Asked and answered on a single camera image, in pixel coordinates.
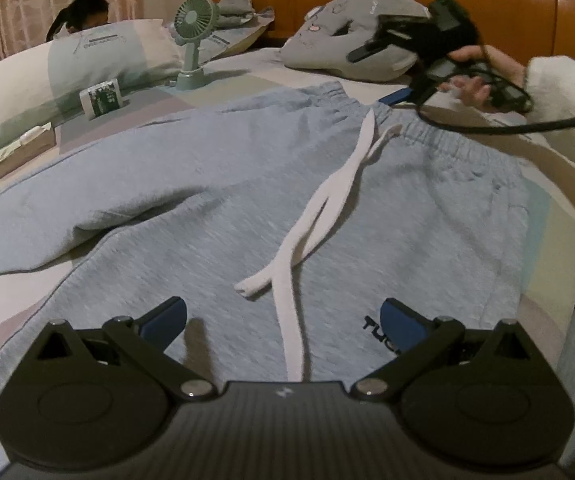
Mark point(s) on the green white tissue pack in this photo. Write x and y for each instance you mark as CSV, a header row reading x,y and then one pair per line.
x,y
101,99

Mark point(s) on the right white fluffy sleeve forearm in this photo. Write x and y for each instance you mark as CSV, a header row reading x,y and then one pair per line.
x,y
551,84

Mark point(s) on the grey plush toy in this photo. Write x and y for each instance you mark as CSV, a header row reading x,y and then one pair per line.
x,y
234,13

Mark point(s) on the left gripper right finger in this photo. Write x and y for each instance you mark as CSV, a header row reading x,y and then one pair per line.
x,y
421,344

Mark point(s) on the green handheld fan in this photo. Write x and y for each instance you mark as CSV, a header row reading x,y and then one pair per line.
x,y
194,21

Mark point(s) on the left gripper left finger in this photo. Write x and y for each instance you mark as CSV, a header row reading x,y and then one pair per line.
x,y
144,341

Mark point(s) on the grey sweatpants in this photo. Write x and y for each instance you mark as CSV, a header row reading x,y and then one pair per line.
x,y
191,204

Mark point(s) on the person behind pillow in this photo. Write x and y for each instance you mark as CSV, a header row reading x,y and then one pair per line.
x,y
79,15

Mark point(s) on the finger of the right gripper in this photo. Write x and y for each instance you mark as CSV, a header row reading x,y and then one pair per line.
x,y
370,48
399,96

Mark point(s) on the patchwork bed sheet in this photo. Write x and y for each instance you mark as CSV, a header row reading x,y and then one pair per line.
x,y
548,291

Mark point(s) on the green paperback book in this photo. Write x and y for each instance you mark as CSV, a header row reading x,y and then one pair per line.
x,y
31,144

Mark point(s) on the grey plush cushion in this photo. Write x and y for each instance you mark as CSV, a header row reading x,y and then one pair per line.
x,y
330,32

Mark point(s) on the person right hand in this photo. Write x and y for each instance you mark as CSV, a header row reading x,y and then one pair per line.
x,y
472,90

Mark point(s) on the patchwork pillow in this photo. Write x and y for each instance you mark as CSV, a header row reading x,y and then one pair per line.
x,y
42,84

